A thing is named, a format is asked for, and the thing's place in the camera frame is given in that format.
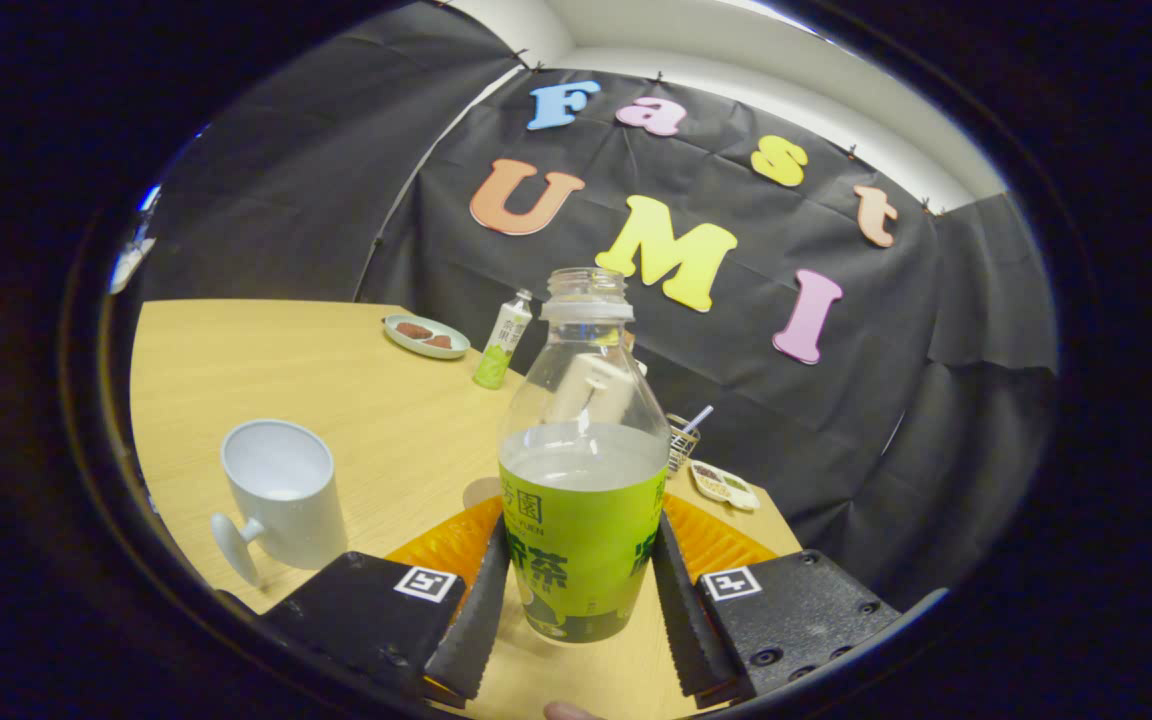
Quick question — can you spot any clear juice bottle green label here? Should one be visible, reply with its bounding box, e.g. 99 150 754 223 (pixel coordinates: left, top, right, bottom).
496 267 672 644

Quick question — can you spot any wooden table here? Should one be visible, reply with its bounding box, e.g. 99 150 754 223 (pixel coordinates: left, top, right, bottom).
129 298 803 719

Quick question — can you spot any small capped green white bottle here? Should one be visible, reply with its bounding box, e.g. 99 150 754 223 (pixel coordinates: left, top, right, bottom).
473 290 534 390

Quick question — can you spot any pale blue cup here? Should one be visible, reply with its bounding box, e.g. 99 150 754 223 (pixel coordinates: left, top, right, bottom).
211 419 349 588

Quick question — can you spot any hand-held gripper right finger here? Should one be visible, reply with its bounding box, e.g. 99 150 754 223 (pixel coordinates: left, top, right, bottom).
651 492 905 706

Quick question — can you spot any white divided seed dish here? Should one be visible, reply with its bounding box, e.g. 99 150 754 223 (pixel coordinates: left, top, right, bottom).
688 460 762 512

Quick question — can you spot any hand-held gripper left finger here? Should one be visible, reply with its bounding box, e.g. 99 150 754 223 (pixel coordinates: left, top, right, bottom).
261 495 512 706

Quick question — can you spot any wire mesh holder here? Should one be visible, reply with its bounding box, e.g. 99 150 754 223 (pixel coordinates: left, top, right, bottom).
666 413 702 474

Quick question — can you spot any pale green plate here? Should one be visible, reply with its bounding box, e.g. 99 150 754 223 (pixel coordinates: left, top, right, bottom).
382 314 471 360

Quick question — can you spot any distant cluttered desk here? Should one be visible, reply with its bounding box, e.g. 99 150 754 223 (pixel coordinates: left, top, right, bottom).
108 183 163 296

